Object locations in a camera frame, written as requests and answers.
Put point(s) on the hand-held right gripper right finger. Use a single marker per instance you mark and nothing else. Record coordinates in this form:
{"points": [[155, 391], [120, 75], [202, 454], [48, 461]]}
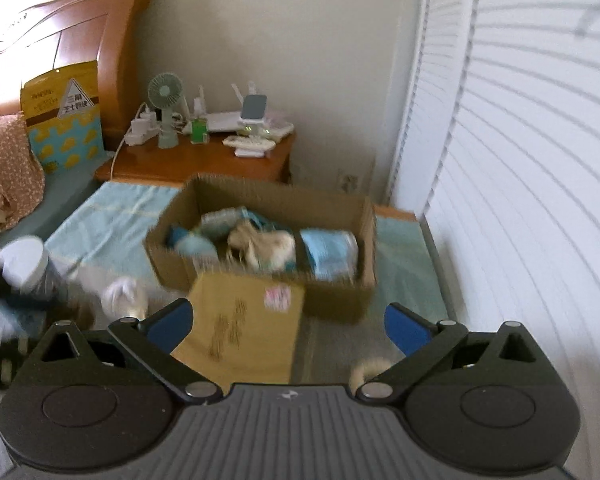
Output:
{"points": [[405, 331]]}

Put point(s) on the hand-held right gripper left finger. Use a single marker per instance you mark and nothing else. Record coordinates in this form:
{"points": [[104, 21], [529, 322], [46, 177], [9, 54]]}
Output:
{"points": [[172, 326]]}

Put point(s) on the cardboard box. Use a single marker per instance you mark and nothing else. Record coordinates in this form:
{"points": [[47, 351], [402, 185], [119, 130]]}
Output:
{"points": [[330, 301]]}

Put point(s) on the blue round toy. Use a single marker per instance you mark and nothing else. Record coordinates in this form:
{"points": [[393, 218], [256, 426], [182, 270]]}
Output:
{"points": [[192, 246]]}

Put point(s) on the stack of blue face masks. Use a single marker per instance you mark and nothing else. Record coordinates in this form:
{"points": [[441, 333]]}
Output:
{"points": [[330, 255]]}

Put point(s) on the beige knotted cloth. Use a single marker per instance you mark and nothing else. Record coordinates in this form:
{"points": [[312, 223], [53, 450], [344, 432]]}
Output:
{"points": [[280, 251]]}

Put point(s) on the blue face mask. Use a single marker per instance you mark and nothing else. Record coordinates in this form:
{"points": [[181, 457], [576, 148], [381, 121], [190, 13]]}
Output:
{"points": [[259, 220]]}

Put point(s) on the plastic jar with white lid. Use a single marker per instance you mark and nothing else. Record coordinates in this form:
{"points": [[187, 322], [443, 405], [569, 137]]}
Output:
{"points": [[27, 260]]}

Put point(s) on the white knotted cloth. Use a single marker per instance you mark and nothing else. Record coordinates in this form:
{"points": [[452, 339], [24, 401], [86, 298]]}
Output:
{"points": [[122, 295]]}

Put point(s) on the olive wrapped package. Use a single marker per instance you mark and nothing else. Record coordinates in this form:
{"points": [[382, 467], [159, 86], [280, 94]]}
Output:
{"points": [[240, 330]]}

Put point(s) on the grey plaid blanket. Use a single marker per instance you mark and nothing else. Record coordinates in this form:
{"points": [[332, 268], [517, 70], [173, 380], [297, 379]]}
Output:
{"points": [[325, 351]]}

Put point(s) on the brown floral cloth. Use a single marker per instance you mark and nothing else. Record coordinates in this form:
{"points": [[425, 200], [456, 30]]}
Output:
{"points": [[5, 170]]}

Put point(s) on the teal bed sheet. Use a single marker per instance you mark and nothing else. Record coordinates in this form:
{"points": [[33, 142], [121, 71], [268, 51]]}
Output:
{"points": [[65, 195]]}

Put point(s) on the light blue towel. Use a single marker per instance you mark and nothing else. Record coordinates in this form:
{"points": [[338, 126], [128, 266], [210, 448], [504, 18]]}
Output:
{"points": [[115, 225]]}

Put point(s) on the wooden nightstand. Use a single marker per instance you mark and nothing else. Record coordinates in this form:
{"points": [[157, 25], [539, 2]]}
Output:
{"points": [[180, 161]]}

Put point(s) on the yellow snack bag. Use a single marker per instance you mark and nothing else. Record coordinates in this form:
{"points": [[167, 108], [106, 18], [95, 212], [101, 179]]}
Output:
{"points": [[60, 130]]}

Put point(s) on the white power strip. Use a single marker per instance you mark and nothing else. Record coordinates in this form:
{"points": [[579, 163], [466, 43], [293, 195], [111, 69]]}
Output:
{"points": [[140, 134]]}

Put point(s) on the white router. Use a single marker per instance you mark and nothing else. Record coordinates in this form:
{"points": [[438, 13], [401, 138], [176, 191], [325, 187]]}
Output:
{"points": [[225, 122]]}

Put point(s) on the white charger plug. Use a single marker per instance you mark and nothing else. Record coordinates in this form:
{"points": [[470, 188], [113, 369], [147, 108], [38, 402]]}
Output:
{"points": [[142, 117]]}

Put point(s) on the white phone stand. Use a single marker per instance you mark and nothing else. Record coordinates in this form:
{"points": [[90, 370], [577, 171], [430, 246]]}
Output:
{"points": [[252, 128]]}

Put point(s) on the white louvred closet door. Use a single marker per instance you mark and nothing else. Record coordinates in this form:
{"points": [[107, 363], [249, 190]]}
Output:
{"points": [[445, 60], [540, 160]]}

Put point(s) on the clear plastic box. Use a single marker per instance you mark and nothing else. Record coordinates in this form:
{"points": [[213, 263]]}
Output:
{"points": [[280, 123]]}

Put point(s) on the small green desk fan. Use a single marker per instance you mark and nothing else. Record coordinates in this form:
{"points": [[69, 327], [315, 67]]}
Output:
{"points": [[162, 90]]}

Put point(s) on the wooden headboard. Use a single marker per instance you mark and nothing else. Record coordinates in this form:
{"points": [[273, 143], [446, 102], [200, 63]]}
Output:
{"points": [[80, 25]]}

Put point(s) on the wall socket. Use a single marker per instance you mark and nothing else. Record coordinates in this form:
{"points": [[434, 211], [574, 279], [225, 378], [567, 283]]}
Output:
{"points": [[348, 180]]}

